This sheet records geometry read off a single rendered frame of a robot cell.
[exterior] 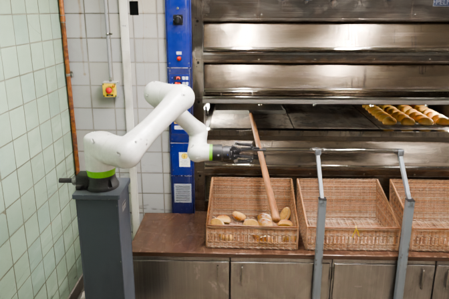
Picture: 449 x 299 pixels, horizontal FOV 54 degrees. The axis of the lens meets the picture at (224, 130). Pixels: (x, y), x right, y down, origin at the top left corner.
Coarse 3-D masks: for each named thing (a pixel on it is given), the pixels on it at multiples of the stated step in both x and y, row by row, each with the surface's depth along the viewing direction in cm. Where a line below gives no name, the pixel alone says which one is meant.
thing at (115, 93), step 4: (104, 84) 282; (108, 84) 282; (112, 84) 282; (116, 84) 282; (104, 88) 283; (112, 88) 283; (116, 88) 283; (104, 92) 284; (112, 92) 283; (116, 92) 284; (104, 96) 284; (108, 96) 284; (112, 96) 284; (116, 96) 284
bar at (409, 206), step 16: (400, 160) 255; (320, 176) 251; (320, 192) 246; (320, 208) 243; (320, 224) 246; (320, 240) 249; (400, 240) 251; (320, 256) 251; (400, 256) 251; (320, 272) 254; (400, 272) 253; (320, 288) 257; (400, 288) 255
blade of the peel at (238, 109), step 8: (216, 104) 372; (224, 104) 372; (232, 104) 372; (240, 104) 372; (248, 104) 372; (256, 104) 372; (264, 104) 372; (272, 104) 372; (280, 104) 372; (216, 112) 340; (224, 112) 340; (232, 112) 340; (240, 112) 340; (256, 112) 340; (264, 112) 340; (272, 112) 340; (280, 112) 340
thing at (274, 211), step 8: (256, 128) 288; (256, 136) 270; (256, 144) 257; (264, 160) 228; (264, 168) 216; (264, 176) 207; (272, 192) 189; (272, 200) 180; (272, 208) 174; (272, 216) 169
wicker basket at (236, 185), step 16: (224, 192) 302; (240, 192) 301; (256, 192) 300; (288, 192) 299; (208, 208) 273; (224, 208) 301; (240, 208) 301; (256, 208) 300; (208, 224) 261; (224, 224) 291; (240, 224) 291; (208, 240) 263; (224, 240) 263; (240, 240) 262; (256, 240) 262
